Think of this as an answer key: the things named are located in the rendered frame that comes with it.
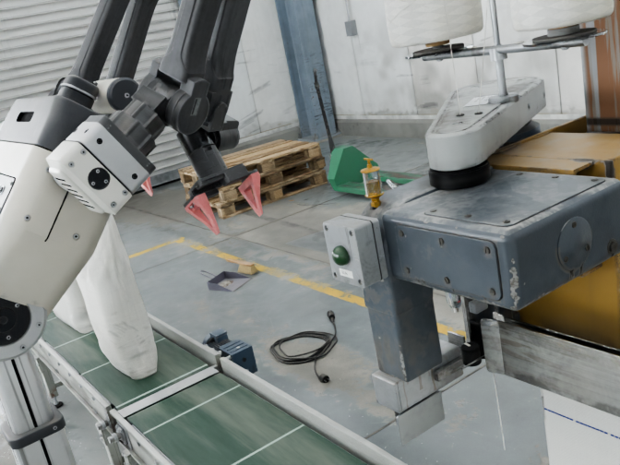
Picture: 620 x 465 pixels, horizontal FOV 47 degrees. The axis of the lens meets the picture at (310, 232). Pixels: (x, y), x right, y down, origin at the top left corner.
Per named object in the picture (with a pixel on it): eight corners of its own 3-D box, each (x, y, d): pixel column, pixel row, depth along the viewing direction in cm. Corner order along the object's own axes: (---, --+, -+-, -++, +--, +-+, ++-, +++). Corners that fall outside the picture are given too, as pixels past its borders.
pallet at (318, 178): (188, 209, 725) (184, 195, 721) (286, 176, 783) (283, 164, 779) (223, 219, 657) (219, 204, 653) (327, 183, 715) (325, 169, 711)
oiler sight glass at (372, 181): (362, 195, 104) (358, 172, 103) (375, 190, 106) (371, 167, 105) (373, 196, 102) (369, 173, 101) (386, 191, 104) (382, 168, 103)
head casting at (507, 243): (375, 370, 112) (341, 191, 104) (481, 312, 125) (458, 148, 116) (531, 440, 88) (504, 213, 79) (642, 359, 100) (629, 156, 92)
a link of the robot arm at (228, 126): (182, 85, 130) (217, 103, 126) (222, 82, 139) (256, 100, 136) (168, 144, 135) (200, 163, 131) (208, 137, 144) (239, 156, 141)
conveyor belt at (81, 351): (-1, 304, 444) (-6, 292, 441) (61, 282, 463) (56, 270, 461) (125, 432, 264) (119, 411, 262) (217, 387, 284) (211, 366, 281)
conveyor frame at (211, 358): (-7, 309, 442) (-15, 288, 438) (67, 281, 466) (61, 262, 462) (120, 445, 258) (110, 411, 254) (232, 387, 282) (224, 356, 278)
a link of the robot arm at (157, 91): (125, 103, 118) (147, 116, 116) (164, 62, 121) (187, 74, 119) (144, 136, 126) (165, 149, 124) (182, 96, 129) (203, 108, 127)
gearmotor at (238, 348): (196, 364, 310) (187, 334, 306) (225, 351, 317) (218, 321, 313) (229, 386, 285) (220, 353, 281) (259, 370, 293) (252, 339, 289)
